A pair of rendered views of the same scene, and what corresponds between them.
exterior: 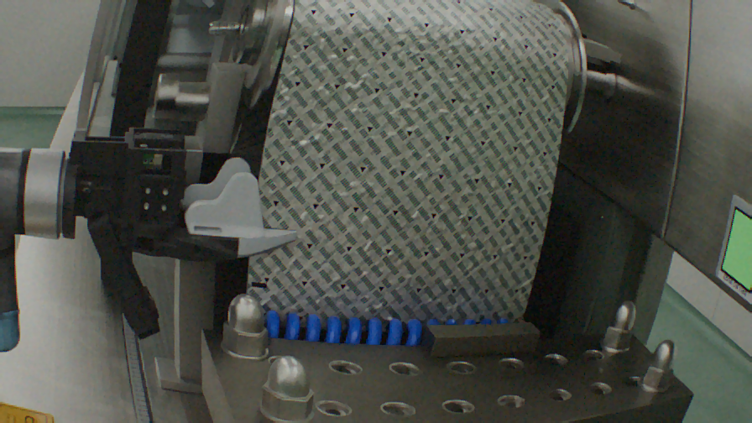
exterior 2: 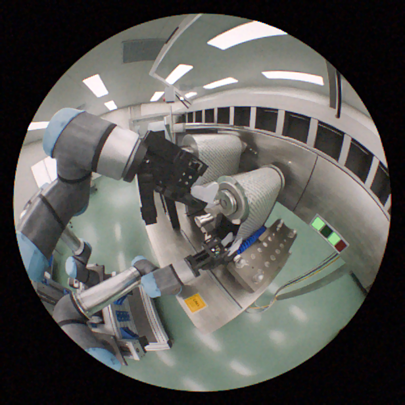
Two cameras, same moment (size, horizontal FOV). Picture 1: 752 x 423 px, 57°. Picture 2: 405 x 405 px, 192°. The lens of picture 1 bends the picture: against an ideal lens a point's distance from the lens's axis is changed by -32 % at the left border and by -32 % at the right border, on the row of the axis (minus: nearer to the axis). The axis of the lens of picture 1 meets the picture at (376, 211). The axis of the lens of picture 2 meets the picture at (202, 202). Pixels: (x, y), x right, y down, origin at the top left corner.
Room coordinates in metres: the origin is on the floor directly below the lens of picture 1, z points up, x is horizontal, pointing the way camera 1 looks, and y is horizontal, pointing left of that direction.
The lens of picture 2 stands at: (0.50, 0.24, 1.45)
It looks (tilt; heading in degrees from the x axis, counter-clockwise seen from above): 40 degrees down; 346
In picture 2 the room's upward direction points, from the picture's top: straight up
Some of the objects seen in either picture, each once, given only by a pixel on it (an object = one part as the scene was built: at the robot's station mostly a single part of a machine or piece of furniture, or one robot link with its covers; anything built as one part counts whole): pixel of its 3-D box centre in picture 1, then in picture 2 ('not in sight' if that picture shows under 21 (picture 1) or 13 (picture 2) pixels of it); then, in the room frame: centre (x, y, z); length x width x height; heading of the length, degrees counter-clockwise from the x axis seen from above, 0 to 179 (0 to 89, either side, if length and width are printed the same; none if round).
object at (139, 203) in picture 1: (121, 190); (207, 257); (0.63, 0.20, 1.12); 0.12 x 0.08 x 0.09; 109
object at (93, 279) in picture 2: not in sight; (87, 277); (0.62, 0.98, 0.87); 0.15 x 0.15 x 0.10
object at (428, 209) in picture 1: (412, 219); (255, 224); (0.70, -0.03, 1.11); 0.23 x 0.01 x 0.18; 109
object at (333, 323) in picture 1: (397, 340); (252, 239); (0.68, -0.03, 1.03); 0.21 x 0.04 x 0.03; 109
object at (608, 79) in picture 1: (580, 74); not in sight; (0.81, -0.17, 1.25); 0.07 x 0.04 x 0.04; 109
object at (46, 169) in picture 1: (48, 192); (184, 269); (0.60, 0.27, 1.11); 0.08 x 0.05 x 0.08; 19
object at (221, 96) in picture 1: (182, 237); (208, 237); (0.74, 0.16, 1.05); 0.06 x 0.05 x 0.31; 109
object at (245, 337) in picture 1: (245, 323); (240, 262); (0.59, 0.07, 1.05); 0.04 x 0.04 x 0.04
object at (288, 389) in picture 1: (288, 386); (259, 277); (0.51, 0.03, 1.05); 0.04 x 0.04 x 0.04
